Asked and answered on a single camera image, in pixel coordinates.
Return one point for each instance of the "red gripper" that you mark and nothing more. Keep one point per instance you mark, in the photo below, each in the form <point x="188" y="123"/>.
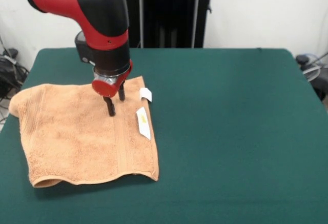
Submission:
<point x="107" y="88"/>

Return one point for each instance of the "tan terry towel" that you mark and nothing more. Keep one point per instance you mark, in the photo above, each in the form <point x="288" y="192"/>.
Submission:
<point x="77" y="137"/>

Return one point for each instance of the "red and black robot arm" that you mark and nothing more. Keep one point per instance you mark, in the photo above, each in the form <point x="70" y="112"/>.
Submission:
<point x="89" y="16"/>

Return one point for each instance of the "dark green table cloth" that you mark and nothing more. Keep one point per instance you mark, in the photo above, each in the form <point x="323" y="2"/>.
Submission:
<point x="230" y="131"/>

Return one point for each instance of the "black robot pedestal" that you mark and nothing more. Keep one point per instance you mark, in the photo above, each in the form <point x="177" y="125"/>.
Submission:
<point x="174" y="13"/>

